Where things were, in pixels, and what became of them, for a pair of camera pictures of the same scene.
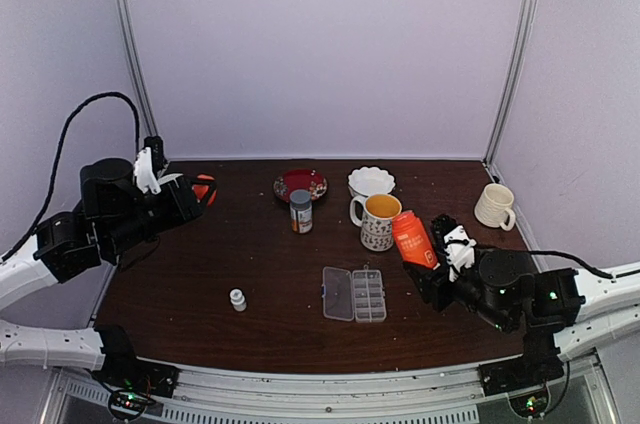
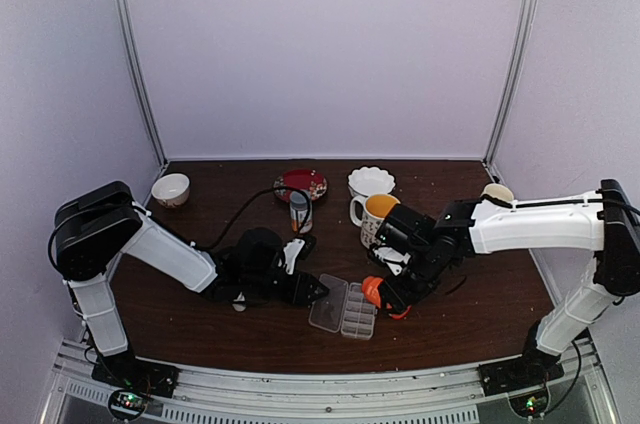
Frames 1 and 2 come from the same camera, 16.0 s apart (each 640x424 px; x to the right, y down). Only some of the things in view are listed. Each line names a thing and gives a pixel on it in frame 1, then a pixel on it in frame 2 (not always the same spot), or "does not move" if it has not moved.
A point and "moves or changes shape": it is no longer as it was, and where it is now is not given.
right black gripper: x=432 y=286 to x=400 y=298
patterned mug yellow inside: x=375 y=214 does not move
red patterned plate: x=301 y=179 does not move
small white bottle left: x=238 y=300 does not move
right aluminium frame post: x=527 y=28 does not move
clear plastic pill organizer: x=357 y=295 moves or changes shape
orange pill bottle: x=413 y=240 moves or changes shape
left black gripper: x=182 y=204 to x=301 y=289
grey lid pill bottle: x=301 y=211 does not move
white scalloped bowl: x=366 y=181 does not move
